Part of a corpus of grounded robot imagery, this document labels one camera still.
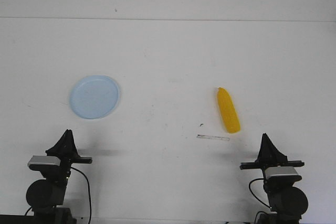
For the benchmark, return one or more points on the light blue round plate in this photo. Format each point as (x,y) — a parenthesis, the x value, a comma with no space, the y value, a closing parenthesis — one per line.
(94,97)

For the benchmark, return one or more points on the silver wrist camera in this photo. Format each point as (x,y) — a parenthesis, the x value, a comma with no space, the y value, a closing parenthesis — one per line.
(39,163)
(287,172)

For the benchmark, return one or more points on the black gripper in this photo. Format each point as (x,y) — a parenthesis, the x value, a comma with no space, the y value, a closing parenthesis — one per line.
(269,151)
(60,170)

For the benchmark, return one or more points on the yellow toy corn cob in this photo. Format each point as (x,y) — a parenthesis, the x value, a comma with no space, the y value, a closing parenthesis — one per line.
(227,111)

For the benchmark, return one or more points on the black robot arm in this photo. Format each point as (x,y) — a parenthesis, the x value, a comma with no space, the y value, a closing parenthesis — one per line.
(45,196)
(286,202)

